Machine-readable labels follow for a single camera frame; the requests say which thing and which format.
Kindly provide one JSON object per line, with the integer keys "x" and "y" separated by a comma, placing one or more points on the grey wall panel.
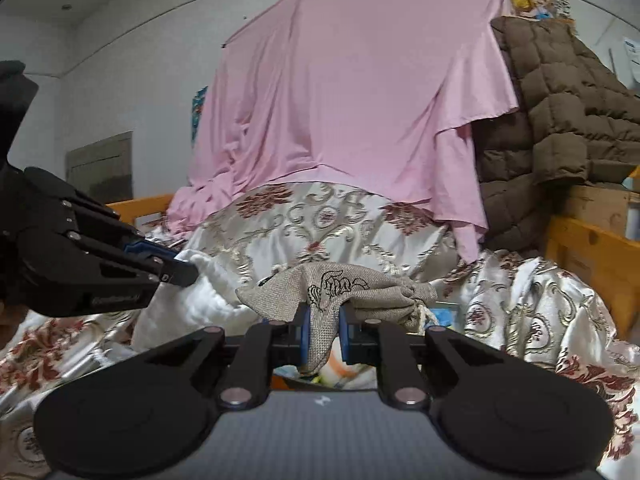
{"x": 100, "y": 170}

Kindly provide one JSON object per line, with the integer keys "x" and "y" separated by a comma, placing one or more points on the brown quilted jacket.
{"x": 560, "y": 125}

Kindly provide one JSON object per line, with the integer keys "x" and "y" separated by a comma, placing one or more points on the white wall notice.
{"x": 631, "y": 50}

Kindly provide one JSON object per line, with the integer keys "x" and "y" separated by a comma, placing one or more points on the white printed washcloth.
{"x": 200, "y": 305}

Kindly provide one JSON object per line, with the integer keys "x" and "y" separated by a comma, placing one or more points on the wooden bed rail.
{"x": 590, "y": 260}
{"x": 145, "y": 207}

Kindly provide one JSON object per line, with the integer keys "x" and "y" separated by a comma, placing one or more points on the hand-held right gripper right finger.
{"x": 346, "y": 335}

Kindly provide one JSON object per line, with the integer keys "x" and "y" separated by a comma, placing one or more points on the pink hanging cloth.
{"x": 360, "y": 85}

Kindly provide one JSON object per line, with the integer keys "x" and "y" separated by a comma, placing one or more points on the beige pouch with drawing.
{"x": 360, "y": 287}

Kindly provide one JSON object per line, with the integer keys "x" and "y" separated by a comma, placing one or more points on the floral satin blanket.
{"x": 320, "y": 230}

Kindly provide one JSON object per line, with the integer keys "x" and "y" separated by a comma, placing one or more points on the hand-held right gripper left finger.
{"x": 300, "y": 335}

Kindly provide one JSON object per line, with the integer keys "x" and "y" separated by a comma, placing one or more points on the colourful wall poster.
{"x": 199, "y": 115}

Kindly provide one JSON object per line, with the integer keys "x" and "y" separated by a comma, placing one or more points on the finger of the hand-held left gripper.
{"x": 115, "y": 285}
{"x": 145, "y": 249}

